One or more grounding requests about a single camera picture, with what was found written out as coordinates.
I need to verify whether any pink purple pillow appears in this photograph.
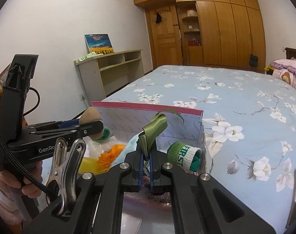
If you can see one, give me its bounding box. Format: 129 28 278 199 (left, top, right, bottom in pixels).
270 59 296 90

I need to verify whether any floral blue bedspread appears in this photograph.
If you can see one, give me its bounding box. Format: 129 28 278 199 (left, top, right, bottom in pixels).
99 64 296 234

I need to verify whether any black hanging bag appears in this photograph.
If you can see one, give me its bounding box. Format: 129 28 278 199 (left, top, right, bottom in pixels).
249 54 259 67

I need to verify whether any black cable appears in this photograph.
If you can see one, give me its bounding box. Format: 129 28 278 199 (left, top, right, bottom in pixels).
0 87 59 197

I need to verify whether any light blue cloth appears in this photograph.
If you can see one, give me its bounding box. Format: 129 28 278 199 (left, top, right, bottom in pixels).
110 134 139 168

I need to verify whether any green satin ribbon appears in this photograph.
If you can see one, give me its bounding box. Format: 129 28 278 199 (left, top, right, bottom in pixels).
138 108 184 162

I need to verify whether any wooden door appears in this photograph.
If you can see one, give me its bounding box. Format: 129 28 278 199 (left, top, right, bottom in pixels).
145 5 183 69

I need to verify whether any wooden wardrobe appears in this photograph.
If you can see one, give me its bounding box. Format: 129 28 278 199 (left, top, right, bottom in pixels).
134 0 266 73

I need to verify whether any dark wooden headboard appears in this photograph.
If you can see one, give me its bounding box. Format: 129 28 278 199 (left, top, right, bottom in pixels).
285 48 296 60

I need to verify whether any beige shelf desk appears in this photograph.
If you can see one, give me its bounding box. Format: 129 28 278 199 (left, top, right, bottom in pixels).
74 50 144 102

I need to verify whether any orange cloth bundle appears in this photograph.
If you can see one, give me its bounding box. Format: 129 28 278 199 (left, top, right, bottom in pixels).
97 144 125 173

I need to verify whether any blue yellow painting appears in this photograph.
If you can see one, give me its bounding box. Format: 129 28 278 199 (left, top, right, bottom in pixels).
84 34 114 54

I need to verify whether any pink cardboard box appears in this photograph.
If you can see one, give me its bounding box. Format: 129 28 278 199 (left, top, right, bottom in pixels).
89 101 207 175

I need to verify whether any yellow sponge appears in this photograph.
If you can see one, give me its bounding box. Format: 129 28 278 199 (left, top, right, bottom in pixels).
78 157 101 175

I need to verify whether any person's left hand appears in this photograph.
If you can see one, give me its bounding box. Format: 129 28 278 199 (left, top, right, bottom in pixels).
0 161 43 199

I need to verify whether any metal spring clip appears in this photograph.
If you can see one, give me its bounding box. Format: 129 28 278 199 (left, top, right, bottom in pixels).
46 137 86 217

